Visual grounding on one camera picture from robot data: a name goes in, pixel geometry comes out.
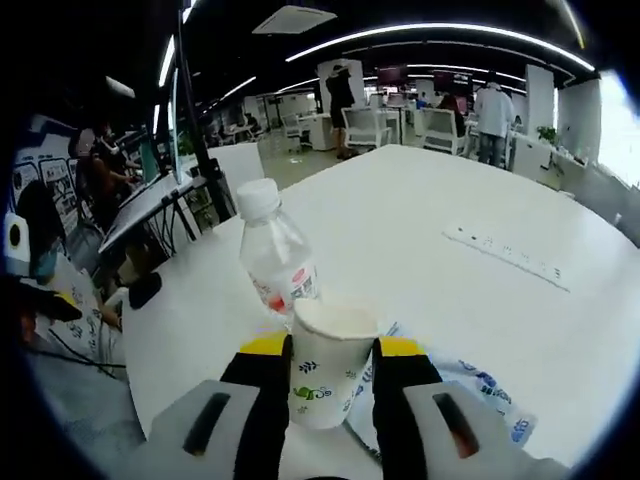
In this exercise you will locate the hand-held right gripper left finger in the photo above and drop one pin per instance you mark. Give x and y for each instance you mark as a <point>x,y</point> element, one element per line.
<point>260,400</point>

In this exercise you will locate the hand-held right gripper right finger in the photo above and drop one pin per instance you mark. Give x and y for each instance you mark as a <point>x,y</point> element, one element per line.
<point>405,400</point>

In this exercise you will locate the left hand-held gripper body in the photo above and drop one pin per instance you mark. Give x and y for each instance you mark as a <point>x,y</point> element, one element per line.
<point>17,237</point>

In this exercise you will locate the white packet with blue print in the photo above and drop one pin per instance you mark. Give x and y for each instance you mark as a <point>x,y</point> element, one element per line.
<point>480,395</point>

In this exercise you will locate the white paper cup green print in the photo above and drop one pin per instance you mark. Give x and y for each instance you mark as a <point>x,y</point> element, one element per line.
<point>330,350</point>

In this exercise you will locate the clear plastic water bottle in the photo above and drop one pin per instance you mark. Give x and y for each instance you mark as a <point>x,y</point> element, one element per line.
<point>272,250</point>

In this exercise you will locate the person's upper body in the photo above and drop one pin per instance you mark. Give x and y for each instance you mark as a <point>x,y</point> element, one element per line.
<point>80,305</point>

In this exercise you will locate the black object at table edge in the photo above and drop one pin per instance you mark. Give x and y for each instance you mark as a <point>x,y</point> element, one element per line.
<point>145,290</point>

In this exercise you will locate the folding side table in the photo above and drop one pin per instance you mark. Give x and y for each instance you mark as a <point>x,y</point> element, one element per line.
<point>145,200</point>

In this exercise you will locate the white table socket strip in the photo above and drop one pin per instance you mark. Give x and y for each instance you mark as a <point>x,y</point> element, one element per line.
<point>505,257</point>

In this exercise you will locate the computer monitor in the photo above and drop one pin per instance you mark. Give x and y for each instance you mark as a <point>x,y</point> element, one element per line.
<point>175,130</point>

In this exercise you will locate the black stand pole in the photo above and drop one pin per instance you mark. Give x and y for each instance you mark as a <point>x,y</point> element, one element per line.
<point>205,150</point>

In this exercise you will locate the white cabinet panel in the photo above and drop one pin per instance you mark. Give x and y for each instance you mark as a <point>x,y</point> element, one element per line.
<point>235,167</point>

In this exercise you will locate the white office chair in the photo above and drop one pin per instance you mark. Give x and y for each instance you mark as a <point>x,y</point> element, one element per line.
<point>442,132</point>
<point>365,127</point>

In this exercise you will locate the potted green plant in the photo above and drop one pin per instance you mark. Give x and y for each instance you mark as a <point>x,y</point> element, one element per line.
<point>547,135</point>

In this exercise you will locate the ceiling air vent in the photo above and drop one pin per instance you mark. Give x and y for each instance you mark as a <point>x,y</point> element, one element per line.
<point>295,19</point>

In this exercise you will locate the curved ceiling light strip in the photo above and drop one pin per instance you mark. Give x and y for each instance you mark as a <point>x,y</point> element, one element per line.
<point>450,29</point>

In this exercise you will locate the blue white wall poster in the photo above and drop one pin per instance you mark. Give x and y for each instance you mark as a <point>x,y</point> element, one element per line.
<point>52,185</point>

